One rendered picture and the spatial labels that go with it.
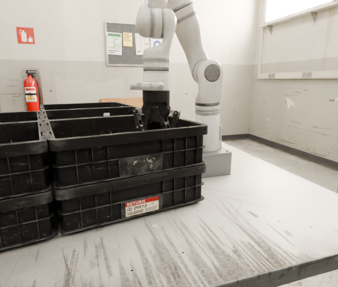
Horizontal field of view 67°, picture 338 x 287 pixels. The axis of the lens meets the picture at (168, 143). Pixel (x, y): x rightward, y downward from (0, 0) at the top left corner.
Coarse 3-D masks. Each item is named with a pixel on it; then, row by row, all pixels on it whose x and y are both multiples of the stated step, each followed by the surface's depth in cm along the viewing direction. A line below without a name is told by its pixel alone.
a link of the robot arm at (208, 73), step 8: (200, 64) 88; (208, 64) 86; (216, 64) 87; (200, 72) 87; (208, 72) 87; (216, 72) 88; (200, 80) 88; (208, 80) 88; (216, 80) 89; (200, 88) 89; (208, 88) 89; (216, 88) 90; (200, 96) 90; (208, 96) 90; (216, 96) 91; (200, 104) 92; (208, 104) 91; (216, 104) 92
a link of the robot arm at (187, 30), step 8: (184, 8) 81; (192, 8) 82; (176, 16) 82; (184, 16) 81; (192, 16) 82; (184, 24) 83; (192, 24) 83; (176, 32) 86; (184, 32) 85; (192, 32) 85; (200, 32) 88; (184, 40) 87; (192, 40) 87; (200, 40) 90; (184, 48) 90; (192, 48) 90; (200, 48) 91; (192, 56) 91; (200, 56) 92; (192, 64) 93; (192, 72) 94
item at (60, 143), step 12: (48, 120) 78; (60, 120) 78; (72, 120) 80; (84, 120) 81; (180, 120) 80; (48, 132) 60; (132, 132) 60; (144, 132) 60; (156, 132) 62; (168, 132) 63; (180, 132) 65; (192, 132) 67; (204, 132) 68; (48, 144) 53; (60, 144) 53; (72, 144) 54; (84, 144) 55; (96, 144) 56; (108, 144) 57
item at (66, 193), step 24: (192, 168) 69; (72, 192) 56; (96, 192) 58; (120, 192) 62; (144, 192) 65; (168, 192) 69; (192, 192) 72; (72, 216) 58; (96, 216) 60; (120, 216) 64
